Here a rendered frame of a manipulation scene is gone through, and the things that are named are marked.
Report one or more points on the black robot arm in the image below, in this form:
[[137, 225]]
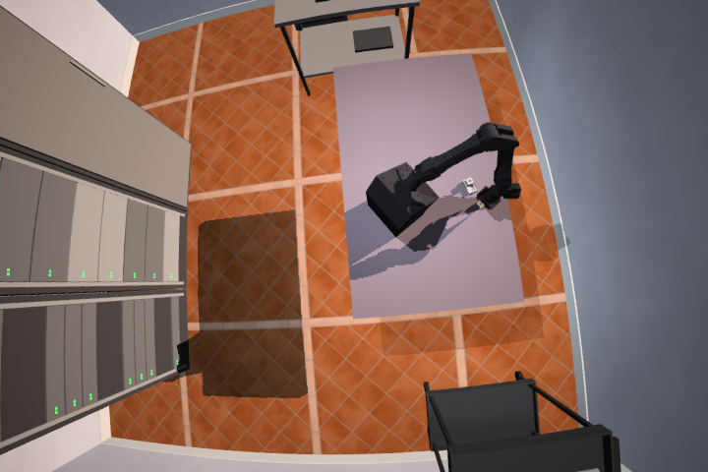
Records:
[[492, 139]]

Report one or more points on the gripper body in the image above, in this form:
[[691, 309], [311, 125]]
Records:
[[486, 200]]

